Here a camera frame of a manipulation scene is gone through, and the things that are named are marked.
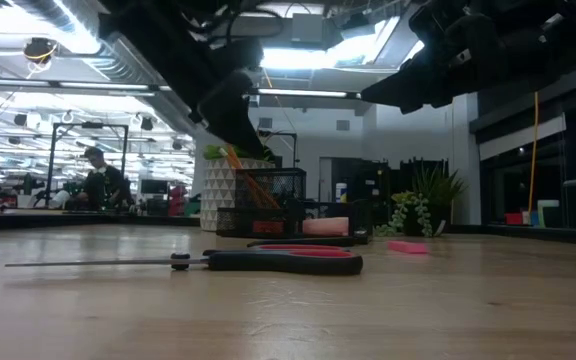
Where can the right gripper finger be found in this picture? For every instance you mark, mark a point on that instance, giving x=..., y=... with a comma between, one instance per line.
x=413, y=77
x=423, y=97

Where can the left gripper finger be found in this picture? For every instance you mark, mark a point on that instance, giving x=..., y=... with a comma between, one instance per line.
x=220, y=115
x=243, y=100

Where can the long pink eraser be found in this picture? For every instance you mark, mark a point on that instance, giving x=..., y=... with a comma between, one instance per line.
x=408, y=247

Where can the pink sticky note pad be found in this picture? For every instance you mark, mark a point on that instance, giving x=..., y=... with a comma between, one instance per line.
x=325, y=226

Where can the black and red scissors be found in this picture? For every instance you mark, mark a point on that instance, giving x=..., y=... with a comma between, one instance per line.
x=288, y=262

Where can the black mesh desk organizer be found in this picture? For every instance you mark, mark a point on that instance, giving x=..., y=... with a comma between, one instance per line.
x=288, y=185

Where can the long LED light bar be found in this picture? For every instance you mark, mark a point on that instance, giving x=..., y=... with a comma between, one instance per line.
x=298, y=93

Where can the succulent in white patterned pot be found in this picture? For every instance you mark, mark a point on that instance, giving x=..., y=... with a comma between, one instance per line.
x=220, y=190

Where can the pink fabric object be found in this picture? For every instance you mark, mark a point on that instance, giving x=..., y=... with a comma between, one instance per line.
x=177, y=200

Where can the grey ceiling unit box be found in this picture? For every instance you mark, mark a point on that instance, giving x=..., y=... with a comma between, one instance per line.
x=308, y=27

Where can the small black monitor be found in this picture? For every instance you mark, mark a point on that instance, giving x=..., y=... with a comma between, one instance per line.
x=154, y=186

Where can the black shelving unit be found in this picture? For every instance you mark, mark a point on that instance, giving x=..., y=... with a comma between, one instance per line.
x=368, y=185

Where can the trailing succulent in dark pot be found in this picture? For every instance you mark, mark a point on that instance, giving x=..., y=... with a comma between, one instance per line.
x=418, y=210

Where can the white wipes canister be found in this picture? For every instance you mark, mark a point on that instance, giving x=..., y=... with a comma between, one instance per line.
x=341, y=192

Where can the person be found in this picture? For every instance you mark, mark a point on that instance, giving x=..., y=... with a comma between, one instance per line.
x=103, y=185

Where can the small red box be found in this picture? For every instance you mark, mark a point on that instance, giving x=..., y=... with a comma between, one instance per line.
x=514, y=219

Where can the small blue box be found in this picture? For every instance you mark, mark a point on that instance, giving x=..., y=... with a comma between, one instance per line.
x=534, y=218

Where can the green and white container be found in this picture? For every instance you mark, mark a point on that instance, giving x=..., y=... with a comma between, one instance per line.
x=549, y=212

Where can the tall black rig frame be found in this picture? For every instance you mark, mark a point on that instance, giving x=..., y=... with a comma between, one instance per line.
x=90, y=125

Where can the black metal table frame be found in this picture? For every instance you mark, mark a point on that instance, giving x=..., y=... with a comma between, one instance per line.
x=68, y=221

